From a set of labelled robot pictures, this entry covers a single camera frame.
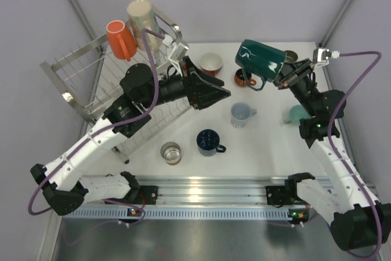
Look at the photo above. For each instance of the aluminium mounting rail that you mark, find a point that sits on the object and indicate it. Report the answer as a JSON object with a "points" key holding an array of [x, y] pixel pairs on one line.
{"points": [[214, 189]]}

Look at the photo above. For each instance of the light blue mug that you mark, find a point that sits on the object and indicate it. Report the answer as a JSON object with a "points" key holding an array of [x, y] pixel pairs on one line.
{"points": [[241, 113]]}

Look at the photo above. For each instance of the mint green cup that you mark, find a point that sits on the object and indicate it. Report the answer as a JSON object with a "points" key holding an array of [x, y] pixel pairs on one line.
{"points": [[296, 114]]}

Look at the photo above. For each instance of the tall beige floral mug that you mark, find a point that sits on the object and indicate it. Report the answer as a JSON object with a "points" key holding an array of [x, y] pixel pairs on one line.
{"points": [[141, 17]]}

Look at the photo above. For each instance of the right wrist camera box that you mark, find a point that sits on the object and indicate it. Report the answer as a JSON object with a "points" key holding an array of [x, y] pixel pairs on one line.
{"points": [[322, 56]]}

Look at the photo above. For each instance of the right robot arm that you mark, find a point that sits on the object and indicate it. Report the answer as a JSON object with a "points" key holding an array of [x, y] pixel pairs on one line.
{"points": [[355, 216]]}

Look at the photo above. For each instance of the small tumbler cork band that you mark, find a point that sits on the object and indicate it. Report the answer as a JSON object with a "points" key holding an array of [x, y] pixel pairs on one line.
{"points": [[291, 56]]}

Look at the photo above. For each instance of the dark green mug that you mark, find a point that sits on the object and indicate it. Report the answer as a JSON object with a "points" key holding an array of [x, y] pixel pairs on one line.
{"points": [[260, 60]]}

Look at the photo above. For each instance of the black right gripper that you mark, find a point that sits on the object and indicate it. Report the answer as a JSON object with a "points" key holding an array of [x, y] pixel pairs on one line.
{"points": [[292, 72]]}

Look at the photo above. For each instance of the red cup white interior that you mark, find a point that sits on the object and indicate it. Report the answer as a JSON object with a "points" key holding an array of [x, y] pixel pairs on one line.
{"points": [[211, 63]]}

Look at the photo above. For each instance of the orange black round mug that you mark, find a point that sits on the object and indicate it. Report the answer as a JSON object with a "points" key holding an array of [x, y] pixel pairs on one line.
{"points": [[240, 79]]}

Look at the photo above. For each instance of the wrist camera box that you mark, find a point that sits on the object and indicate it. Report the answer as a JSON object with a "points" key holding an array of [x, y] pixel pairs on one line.
{"points": [[176, 50], [322, 56]]}

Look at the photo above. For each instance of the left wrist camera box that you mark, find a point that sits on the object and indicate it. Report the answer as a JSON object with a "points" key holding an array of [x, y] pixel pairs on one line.
{"points": [[176, 50]]}

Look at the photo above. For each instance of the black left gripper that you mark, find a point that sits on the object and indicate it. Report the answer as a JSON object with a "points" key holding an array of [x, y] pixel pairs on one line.
{"points": [[204, 95]]}

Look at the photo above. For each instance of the dark blue speckled mug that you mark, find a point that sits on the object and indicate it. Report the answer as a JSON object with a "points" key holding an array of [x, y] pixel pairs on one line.
{"points": [[208, 143]]}

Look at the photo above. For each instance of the stainless steel dish rack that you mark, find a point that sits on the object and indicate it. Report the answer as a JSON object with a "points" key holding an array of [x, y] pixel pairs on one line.
{"points": [[88, 80]]}

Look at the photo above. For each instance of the slotted cable duct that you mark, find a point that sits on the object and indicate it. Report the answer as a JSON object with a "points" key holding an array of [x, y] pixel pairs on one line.
{"points": [[172, 213]]}

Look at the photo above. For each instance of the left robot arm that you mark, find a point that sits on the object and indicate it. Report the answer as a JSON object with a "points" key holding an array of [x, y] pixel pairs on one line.
{"points": [[63, 182]]}

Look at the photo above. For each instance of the steel tumbler cork base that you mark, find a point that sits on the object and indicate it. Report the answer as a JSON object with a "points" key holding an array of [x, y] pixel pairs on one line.
{"points": [[171, 153]]}

